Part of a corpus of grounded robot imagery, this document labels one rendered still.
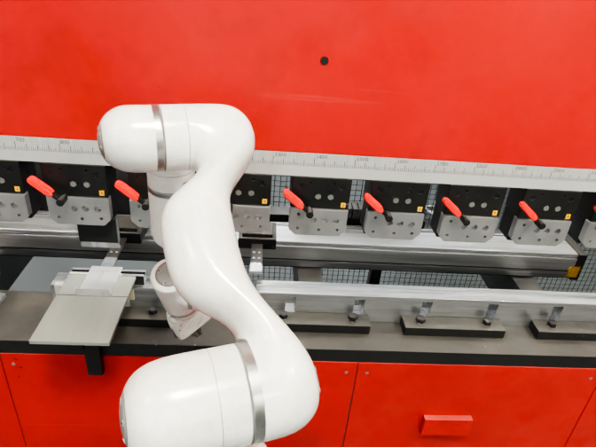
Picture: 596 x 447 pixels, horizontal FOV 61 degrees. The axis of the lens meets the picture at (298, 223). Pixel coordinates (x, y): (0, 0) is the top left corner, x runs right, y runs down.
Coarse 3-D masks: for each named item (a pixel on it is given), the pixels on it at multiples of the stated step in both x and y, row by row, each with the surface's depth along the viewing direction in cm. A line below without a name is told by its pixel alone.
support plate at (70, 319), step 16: (64, 288) 132; (128, 288) 134; (64, 304) 127; (80, 304) 127; (96, 304) 128; (112, 304) 128; (48, 320) 121; (64, 320) 122; (80, 320) 122; (96, 320) 123; (112, 320) 123; (32, 336) 116; (48, 336) 117; (64, 336) 117; (80, 336) 118; (96, 336) 118; (112, 336) 119
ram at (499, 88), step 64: (0, 0) 101; (64, 0) 102; (128, 0) 102; (192, 0) 103; (256, 0) 103; (320, 0) 104; (384, 0) 104; (448, 0) 105; (512, 0) 106; (576, 0) 106; (0, 64) 108; (64, 64) 108; (128, 64) 109; (192, 64) 109; (256, 64) 110; (320, 64) 110; (384, 64) 111; (448, 64) 112; (512, 64) 112; (576, 64) 113; (0, 128) 115; (64, 128) 115; (256, 128) 117; (320, 128) 118; (384, 128) 118; (448, 128) 119; (512, 128) 120; (576, 128) 120
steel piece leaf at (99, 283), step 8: (96, 272) 139; (104, 272) 139; (112, 272) 140; (120, 272) 140; (88, 280) 136; (96, 280) 136; (104, 280) 136; (112, 280) 136; (80, 288) 129; (88, 288) 130; (96, 288) 133; (104, 288) 133; (112, 288) 133
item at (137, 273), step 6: (72, 270) 140; (78, 270) 140; (84, 270) 140; (126, 270) 141; (132, 270) 142; (138, 270) 142; (144, 270) 142; (132, 276) 139; (138, 276) 140; (144, 276) 140; (138, 282) 141; (144, 282) 141
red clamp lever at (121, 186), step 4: (120, 180) 120; (116, 184) 118; (120, 184) 119; (124, 184) 120; (116, 188) 119; (120, 188) 119; (124, 188) 119; (128, 188) 120; (124, 192) 119; (128, 192) 119; (132, 192) 120; (136, 192) 121; (128, 196) 120; (132, 196) 120; (136, 196) 120; (140, 200) 121; (144, 200) 122; (148, 200) 123; (144, 204) 121; (148, 204) 122; (144, 208) 121; (148, 208) 122
